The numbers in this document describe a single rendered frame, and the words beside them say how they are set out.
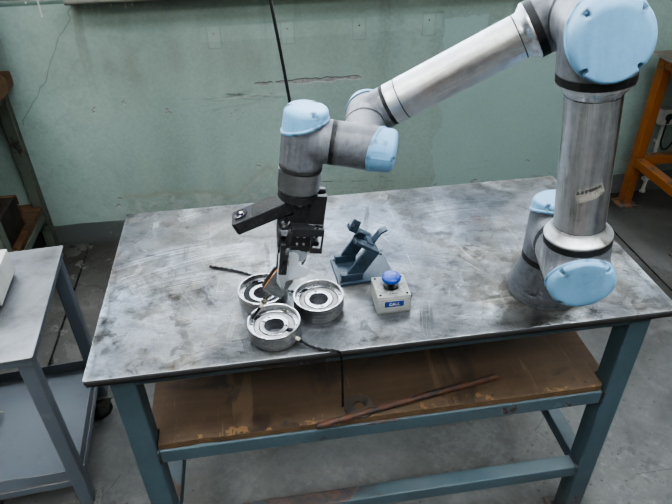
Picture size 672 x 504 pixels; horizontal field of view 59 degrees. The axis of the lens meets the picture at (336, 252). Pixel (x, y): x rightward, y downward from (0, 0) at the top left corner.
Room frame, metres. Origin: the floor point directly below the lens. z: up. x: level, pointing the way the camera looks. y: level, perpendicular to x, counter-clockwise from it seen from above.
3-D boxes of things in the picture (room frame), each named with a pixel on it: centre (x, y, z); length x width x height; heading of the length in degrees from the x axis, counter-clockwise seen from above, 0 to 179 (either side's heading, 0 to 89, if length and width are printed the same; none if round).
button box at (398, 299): (0.97, -0.12, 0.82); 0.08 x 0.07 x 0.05; 98
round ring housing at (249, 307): (0.97, 0.16, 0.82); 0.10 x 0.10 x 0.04
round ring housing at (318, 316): (0.95, 0.04, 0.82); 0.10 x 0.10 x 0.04
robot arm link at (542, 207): (1.00, -0.45, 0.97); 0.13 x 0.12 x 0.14; 175
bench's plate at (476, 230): (1.14, -0.08, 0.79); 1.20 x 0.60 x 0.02; 98
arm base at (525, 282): (1.00, -0.45, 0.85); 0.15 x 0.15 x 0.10
